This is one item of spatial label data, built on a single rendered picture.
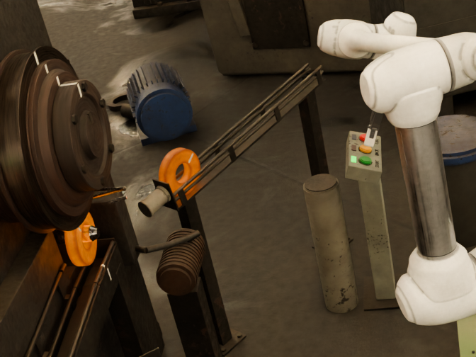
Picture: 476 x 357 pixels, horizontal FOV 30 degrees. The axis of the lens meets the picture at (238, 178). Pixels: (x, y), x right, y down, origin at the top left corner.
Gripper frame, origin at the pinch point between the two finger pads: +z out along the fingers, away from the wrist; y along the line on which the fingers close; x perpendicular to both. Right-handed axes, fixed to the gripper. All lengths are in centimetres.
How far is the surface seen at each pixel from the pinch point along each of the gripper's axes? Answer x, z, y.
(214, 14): -75, 59, -214
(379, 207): 9.3, 27.3, -2.0
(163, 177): -61, 18, 19
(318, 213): -10.5, 31.1, 2.8
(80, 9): -195, 149, -386
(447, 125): 33, 16, -49
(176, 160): -59, 14, 15
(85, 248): -74, 16, 65
